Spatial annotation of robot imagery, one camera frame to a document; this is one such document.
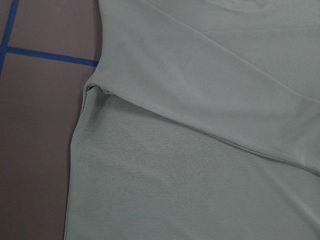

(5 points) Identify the olive green long-sleeve shirt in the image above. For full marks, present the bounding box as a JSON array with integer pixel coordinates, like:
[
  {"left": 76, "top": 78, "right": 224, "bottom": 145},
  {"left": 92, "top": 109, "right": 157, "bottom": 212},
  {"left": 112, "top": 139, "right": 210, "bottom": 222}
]
[{"left": 64, "top": 0, "right": 320, "bottom": 240}]

